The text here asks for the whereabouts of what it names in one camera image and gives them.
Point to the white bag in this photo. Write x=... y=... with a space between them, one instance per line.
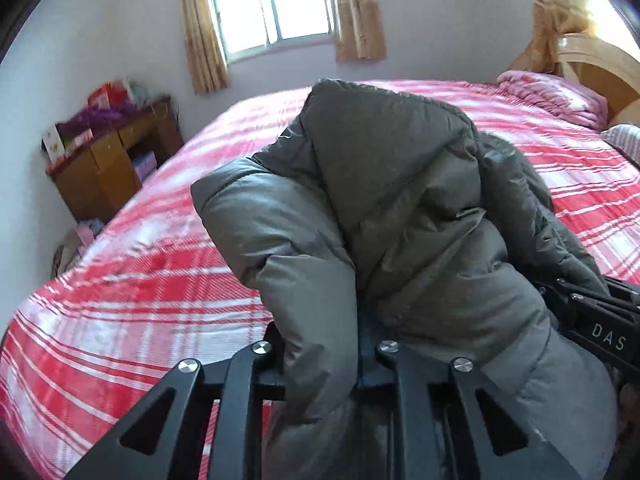
x=136 y=90

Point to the patterned cloth bundle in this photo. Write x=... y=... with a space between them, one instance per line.
x=65 y=260

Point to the pink bag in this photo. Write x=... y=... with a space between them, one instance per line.
x=89 y=232

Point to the yellow patterned curtain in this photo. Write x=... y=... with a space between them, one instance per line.
x=550 y=20
x=357 y=15
x=202 y=35

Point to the wooden desk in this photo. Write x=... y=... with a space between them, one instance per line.
x=105 y=170

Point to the cream wooden headboard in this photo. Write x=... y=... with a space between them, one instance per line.
x=600 y=60

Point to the red box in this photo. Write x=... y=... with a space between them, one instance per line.
x=102 y=96

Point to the striped pillow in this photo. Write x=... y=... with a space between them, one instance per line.
x=625 y=142

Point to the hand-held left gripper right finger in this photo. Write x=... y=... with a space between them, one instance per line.
x=370 y=365

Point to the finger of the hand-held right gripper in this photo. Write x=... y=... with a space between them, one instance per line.
x=585 y=291

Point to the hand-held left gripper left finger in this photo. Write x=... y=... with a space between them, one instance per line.
x=245 y=385

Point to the window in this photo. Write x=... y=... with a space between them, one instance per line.
x=270 y=5

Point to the blue packet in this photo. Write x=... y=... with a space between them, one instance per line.
x=144 y=165

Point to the pink folded quilt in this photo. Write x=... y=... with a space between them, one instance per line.
x=555 y=97

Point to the bed with red plaid sheet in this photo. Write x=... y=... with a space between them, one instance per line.
x=150 y=270

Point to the grey puffer jacket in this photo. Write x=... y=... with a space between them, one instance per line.
x=400 y=210

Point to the white printed box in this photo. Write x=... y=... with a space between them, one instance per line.
x=57 y=145

